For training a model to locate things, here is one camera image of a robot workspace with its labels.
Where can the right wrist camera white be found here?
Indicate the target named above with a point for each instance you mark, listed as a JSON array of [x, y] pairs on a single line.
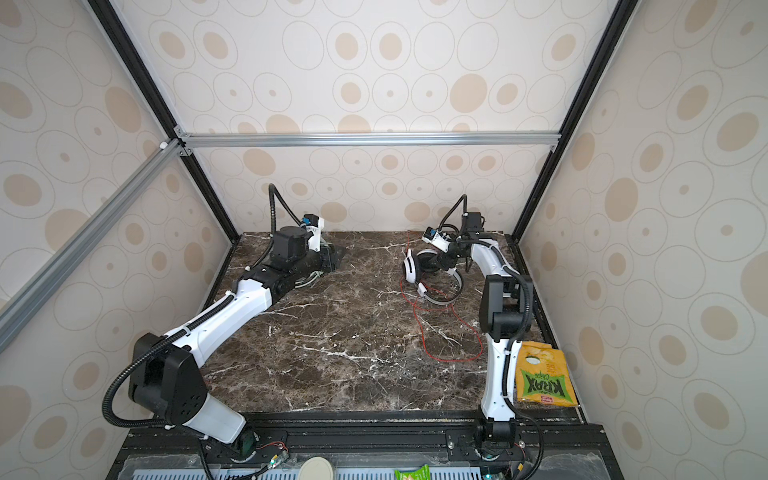
[[438, 239]]

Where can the black frame post right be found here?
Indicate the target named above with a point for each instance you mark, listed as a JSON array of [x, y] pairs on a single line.
[[605, 49]]

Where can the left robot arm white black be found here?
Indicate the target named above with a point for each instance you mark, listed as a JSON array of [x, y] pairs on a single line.
[[163, 385]]

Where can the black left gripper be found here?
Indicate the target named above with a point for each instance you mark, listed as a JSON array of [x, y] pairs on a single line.
[[328, 256]]

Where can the mint green headphones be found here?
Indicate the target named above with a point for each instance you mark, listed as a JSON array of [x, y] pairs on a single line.
[[309, 280]]

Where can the silver aluminium rail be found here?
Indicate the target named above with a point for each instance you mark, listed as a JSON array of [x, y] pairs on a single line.
[[38, 290], [373, 139]]

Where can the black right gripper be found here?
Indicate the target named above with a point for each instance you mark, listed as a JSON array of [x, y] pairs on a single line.
[[449, 260]]

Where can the black frame post left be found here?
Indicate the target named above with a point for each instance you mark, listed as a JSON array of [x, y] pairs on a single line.
[[107, 17]]

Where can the green snack packet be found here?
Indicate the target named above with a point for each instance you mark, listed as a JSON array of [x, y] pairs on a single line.
[[422, 473]]

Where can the black frame post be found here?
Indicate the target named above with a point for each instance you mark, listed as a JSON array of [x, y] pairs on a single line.
[[107, 17], [605, 49]]

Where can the yellow chips bag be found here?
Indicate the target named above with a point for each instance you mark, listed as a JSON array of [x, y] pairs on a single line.
[[542, 376]]

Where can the white black headphones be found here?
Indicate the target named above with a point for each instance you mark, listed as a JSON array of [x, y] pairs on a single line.
[[422, 265]]

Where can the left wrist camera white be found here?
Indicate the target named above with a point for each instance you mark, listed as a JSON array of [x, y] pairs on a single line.
[[314, 225]]

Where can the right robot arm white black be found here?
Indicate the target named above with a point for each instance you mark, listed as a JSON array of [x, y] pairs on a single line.
[[505, 313]]

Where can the silver aluminium left rail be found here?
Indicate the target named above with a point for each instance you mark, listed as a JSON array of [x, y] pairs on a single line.
[[38, 290]]

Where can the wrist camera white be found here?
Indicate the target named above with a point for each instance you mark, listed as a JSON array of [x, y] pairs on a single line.
[[438, 239], [314, 225]]

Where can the cream lid jar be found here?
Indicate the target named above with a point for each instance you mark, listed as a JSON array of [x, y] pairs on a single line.
[[316, 468]]

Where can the black mounting base rail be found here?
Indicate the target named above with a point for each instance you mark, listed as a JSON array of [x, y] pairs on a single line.
[[373, 445]]

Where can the silver aluminium back rail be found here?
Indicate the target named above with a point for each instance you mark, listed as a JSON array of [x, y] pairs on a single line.
[[373, 139]]

